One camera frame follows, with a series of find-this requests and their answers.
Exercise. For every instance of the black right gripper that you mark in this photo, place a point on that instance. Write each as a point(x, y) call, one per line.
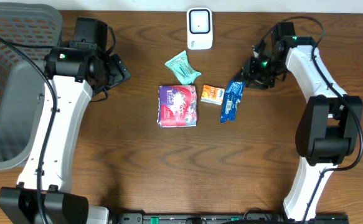
point(250, 77)

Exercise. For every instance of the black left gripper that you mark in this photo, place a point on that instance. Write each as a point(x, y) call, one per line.
point(119, 70)

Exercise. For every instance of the blue oreo cookie pack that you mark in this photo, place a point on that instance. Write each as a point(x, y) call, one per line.
point(232, 98)

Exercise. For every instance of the orange tissue packet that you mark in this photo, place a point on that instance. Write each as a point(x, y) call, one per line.
point(211, 94)

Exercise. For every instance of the green wipes packet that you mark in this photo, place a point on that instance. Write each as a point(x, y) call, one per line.
point(182, 69)

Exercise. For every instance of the red purple pad package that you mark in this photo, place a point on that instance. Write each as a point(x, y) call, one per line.
point(177, 106)

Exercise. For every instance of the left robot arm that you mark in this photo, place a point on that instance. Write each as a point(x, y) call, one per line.
point(43, 190)

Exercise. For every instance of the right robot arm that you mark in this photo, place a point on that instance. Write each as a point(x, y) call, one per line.
point(329, 137)

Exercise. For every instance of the grey plastic mesh basket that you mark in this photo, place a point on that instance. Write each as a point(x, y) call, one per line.
point(35, 28)

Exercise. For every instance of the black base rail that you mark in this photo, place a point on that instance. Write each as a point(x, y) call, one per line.
point(138, 218)

